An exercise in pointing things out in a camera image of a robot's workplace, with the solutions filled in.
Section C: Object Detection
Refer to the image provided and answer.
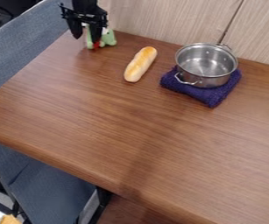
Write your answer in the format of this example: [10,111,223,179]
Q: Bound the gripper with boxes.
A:
[59,3,110,44]

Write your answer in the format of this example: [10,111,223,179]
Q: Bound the green plush toy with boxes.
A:
[84,22,118,50]

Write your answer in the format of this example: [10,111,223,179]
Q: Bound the toy bread loaf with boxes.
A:
[122,45,159,83]

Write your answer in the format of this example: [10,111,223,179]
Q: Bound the silver pot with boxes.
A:
[173,42,240,89]

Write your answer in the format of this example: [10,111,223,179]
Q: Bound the dark blue cloth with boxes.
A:
[159,66,244,109]

